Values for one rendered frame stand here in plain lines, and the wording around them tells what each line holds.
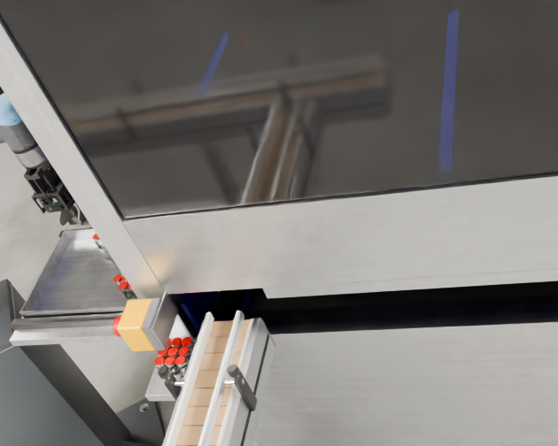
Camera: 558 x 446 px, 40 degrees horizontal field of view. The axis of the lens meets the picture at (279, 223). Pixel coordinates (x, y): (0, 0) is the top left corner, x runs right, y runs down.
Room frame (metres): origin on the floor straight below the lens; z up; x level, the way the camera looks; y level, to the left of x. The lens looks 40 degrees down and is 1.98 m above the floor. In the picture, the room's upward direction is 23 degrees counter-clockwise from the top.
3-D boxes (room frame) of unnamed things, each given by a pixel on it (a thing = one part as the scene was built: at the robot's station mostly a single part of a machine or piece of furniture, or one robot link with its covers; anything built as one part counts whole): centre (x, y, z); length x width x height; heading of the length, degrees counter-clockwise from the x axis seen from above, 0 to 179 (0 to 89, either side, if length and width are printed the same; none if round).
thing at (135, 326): (1.07, 0.31, 1.00); 0.08 x 0.07 x 0.07; 63
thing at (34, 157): (1.48, 0.42, 1.20); 0.08 x 0.08 x 0.05
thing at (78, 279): (1.40, 0.41, 0.90); 0.34 x 0.26 x 0.04; 63
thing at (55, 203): (1.48, 0.42, 1.12); 0.09 x 0.08 x 0.12; 154
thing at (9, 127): (1.49, 0.42, 1.28); 0.09 x 0.08 x 0.11; 63
